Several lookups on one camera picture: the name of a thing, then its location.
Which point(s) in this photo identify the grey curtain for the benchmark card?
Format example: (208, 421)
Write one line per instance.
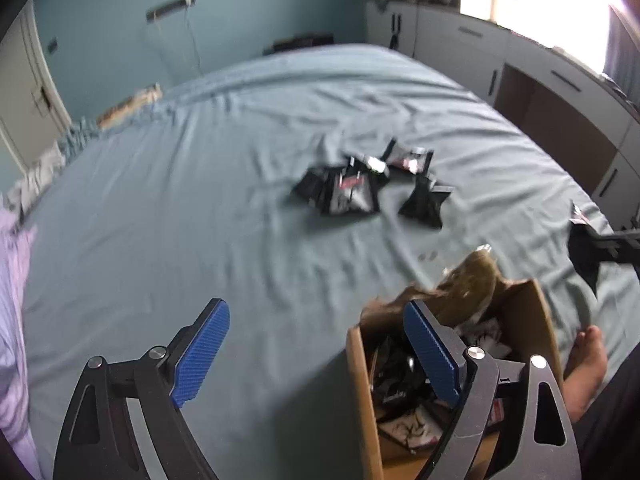
(622, 55)

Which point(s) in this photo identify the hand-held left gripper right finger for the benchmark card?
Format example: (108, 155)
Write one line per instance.
(432, 355)

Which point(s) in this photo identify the pile of snack packets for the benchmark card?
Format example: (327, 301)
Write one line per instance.
(350, 195)
(410, 425)

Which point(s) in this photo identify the bare foot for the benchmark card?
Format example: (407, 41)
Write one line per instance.
(585, 365)

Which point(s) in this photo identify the white door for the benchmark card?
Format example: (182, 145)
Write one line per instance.
(30, 85)

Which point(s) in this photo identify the white cabinet unit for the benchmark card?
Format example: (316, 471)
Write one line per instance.
(450, 40)

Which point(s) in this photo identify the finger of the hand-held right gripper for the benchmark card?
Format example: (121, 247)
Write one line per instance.
(620, 249)

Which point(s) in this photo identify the black snack sachet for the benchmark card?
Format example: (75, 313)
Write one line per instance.
(582, 250)

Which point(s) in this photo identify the person's dark clothing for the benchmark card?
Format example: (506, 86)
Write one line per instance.
(615, 435)

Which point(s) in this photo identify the lavender striped duvet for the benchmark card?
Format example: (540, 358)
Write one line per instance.
(12, 310)

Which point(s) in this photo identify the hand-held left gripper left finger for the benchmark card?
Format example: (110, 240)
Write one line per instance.
(200, 355)

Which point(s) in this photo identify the brown cardboard box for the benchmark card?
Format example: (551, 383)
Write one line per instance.
(530, 320)

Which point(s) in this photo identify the metal wall lamp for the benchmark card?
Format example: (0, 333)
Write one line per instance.
(170, 7)

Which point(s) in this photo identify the black box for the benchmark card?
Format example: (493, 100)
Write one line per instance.
(300, 44)

